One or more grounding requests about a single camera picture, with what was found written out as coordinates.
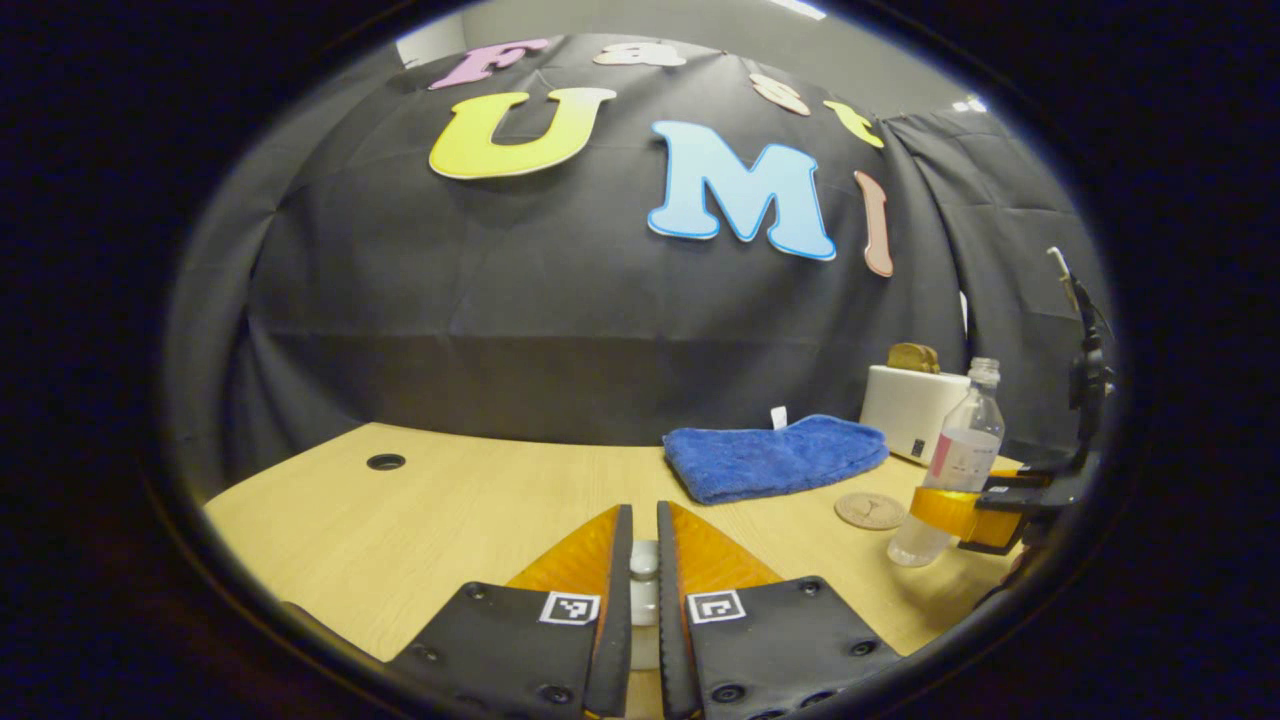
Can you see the round cork coaster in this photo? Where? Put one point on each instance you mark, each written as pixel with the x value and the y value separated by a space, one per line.
pixel 870 511

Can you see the black backdrop cloth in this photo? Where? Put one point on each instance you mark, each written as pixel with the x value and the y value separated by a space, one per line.
pixel 500 300

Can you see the ceiling light panel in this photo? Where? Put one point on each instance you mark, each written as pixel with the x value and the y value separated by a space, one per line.
pixel 798 8

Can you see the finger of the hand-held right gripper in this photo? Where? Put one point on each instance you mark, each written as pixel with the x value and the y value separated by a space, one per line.
pixel 940 506
pixel 1030 480

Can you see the brown toast slice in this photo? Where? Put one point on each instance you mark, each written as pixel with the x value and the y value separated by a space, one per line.
pixel 912 358

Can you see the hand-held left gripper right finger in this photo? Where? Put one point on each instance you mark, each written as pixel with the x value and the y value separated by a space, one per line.
pixel 670 620

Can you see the small ceiling light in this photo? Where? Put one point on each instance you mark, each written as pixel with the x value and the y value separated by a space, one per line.
pixel 968 103

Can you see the blue towel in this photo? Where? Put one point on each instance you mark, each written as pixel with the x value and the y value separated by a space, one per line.
pixel 770 460

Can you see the white toaster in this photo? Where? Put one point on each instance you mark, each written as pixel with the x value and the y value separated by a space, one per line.
pixel 905 410

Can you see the clear plastic water bottle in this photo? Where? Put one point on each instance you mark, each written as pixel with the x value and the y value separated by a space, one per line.
pixel 960 450

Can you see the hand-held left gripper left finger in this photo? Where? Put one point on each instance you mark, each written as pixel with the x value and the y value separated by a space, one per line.
pixel 618 620

